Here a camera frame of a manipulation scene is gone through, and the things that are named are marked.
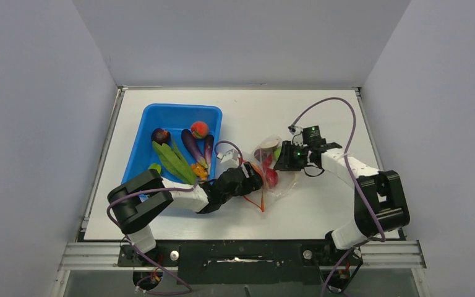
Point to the fake peach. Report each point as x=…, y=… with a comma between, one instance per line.
x=199, y=130

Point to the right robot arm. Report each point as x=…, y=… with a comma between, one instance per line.
x=379, y=200

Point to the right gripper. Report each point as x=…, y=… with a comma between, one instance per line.
x=286, y=163

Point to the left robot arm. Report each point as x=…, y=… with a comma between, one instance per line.
x=138, y=201

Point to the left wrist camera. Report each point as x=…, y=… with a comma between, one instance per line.
x=231, y=156

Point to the fake purple eggplant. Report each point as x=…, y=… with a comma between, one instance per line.
x=208, y=150
x=190, y=143

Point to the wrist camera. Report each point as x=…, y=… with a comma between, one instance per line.
x=231, y=156
x=297, y=135

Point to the green fake lime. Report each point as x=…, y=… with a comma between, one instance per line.
x=157, y=167

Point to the green fake leafy vegetable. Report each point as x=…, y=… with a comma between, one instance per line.
x=174, y=162

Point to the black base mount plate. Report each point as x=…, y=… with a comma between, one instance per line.
x=306, y=261

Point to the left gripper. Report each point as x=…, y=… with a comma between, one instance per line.
x=253, y=182

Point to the clear zip top bag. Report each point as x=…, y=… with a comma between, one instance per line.
x=266, y=197

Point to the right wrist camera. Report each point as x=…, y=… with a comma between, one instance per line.
x=297, y=135

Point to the fake dark plum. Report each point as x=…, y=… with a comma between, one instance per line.
x=161, y=136

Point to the orange fake corn piece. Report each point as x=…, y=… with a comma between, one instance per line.
x=200, y=171

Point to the blue plastic bin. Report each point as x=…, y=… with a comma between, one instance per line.
x=173, y=118

